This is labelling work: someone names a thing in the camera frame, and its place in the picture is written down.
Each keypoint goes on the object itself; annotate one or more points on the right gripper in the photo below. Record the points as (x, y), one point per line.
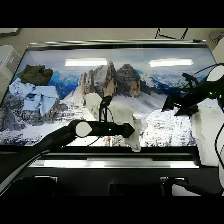
(188, 99)

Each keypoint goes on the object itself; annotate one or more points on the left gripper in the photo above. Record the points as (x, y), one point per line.
(122, 129)

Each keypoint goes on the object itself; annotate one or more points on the white garment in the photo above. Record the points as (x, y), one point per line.
(120, 113)
(208, 133)

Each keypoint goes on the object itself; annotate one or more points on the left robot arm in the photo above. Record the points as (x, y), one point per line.
(53, 139)

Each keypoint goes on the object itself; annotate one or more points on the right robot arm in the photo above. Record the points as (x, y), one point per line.
(213, 90)

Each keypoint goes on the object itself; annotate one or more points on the light blue garment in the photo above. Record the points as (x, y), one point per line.
(36, 96)

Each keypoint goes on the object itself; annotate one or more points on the dark green garment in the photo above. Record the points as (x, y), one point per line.
(35, 74)

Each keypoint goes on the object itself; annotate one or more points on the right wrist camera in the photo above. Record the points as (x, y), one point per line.
(189, 78)

